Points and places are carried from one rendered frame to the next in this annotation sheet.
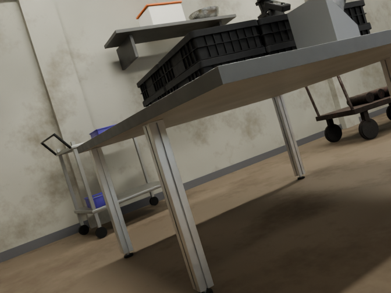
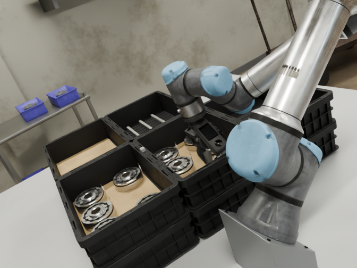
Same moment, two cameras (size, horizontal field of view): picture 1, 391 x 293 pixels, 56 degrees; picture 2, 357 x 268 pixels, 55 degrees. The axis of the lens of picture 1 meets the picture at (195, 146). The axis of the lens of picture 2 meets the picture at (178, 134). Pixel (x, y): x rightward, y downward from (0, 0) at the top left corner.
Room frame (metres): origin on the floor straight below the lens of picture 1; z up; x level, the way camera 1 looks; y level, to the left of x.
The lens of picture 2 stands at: (0.68, -0.47, 1.44)
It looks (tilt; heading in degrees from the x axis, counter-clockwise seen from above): 25 degrees down; 4
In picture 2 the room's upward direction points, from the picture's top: 20 degrees counter-clockwise
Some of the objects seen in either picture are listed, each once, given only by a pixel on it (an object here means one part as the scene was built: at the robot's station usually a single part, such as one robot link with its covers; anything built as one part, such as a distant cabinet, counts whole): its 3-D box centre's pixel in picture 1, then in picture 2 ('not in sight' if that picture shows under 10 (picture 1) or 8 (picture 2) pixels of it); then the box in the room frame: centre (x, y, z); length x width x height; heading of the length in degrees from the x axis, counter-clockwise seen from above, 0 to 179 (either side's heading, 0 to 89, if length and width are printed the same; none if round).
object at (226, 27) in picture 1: (204, 45); (111, 184); (1.57, -0.16, 0.92); 0.40 x 0.30 x 0.02; 23
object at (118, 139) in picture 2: (175, 80); (88, 156); (1.94, 0.00, 0.87); 0.40 x 0.30 x 0.11; 23
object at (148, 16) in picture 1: (161, 20); not in sight; (3.86, -0.05, 1.78); 0.40 x 0.33 x 0.22; 118
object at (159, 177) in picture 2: (208, 57); (117, 197); (1.57, -0.16, 0.87); 0.40 x 0.30 x 0.11; 23
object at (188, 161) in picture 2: not in sight; (178, 165); (1.66, -0.37, 0.86); 0.10 x 0.10 x 0.01
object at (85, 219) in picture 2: not in sight; (96, 212); (1.54, -0.09, 0.86); 0.10 x 0.10 x 0.01
